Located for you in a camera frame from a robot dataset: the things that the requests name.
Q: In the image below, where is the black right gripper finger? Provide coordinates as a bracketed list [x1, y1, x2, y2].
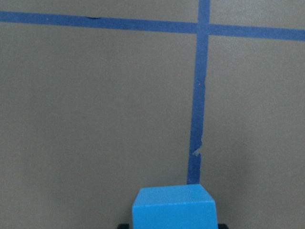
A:
[218, 223, 229, 229]

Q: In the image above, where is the blue block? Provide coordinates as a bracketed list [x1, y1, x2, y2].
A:
[132, 184, 218, 229]

